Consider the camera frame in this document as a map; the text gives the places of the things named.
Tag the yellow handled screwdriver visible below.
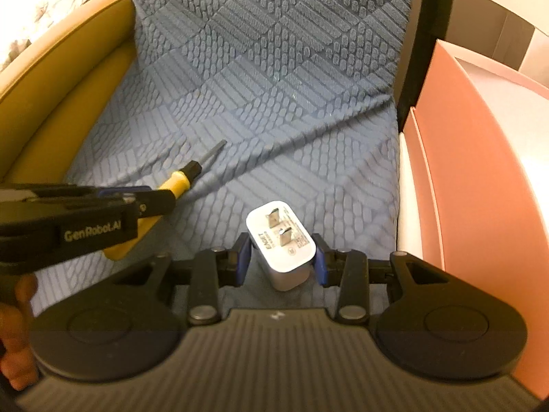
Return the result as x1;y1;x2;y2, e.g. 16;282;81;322
103;139;227;261

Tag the person's left hand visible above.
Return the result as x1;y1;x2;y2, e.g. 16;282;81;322
1;273;38;391

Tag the tan leather sofa armrest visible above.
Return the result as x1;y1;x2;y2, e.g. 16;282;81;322
1;0;136;182

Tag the pink cardboard box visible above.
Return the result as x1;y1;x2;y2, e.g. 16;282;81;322
405;41;548;398

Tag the blue textured sofa cover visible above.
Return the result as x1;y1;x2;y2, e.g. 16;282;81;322
32;0;420;314

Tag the beige black folding chair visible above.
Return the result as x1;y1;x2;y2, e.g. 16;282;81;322
396;0;548;131

